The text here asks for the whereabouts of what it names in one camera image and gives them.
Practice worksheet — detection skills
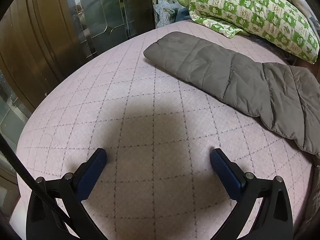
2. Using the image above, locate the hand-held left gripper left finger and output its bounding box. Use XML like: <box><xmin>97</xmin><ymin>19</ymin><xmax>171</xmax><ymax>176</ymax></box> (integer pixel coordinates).
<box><xmin>26</xmin><ymin>148</ymin><xmax>108</xmax><ymax>240</ymax></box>

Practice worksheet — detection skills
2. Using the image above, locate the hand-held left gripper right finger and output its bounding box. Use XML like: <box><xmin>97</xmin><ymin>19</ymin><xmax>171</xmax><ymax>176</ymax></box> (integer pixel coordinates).
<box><xmin>210</xmin><ymin>148</ymin><xmax>293</xmax><ymax>240</ymax></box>

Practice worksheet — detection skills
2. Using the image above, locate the grey quilted down jacket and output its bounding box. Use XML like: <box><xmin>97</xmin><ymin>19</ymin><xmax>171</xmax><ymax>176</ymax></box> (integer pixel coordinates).
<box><xmin>143</xmin><ymin>31</ymin><xmax>320</xmax><ymax>158</ymax></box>

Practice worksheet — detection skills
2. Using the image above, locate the green checkered pillow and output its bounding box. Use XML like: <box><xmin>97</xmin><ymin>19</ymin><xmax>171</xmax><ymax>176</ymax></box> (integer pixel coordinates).
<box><xmin>177</xmin><ymin>0</ymin><xmax>320</xmax><ymax>64</ymax></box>

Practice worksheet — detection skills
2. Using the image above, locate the black cable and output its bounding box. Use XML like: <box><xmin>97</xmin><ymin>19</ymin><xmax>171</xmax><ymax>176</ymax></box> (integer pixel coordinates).
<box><xmin>0</xmin><ymin>134</ymin><xmax>74</xmax><ymax>232</ymax></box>

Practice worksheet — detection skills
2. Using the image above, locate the floral patterned wall sheet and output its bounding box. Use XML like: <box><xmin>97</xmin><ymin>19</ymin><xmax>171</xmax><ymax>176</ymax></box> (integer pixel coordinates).
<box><xmin>149</xmin><ymin>0</ymin><xmax>194</xmax><ymax>28</ymax></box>

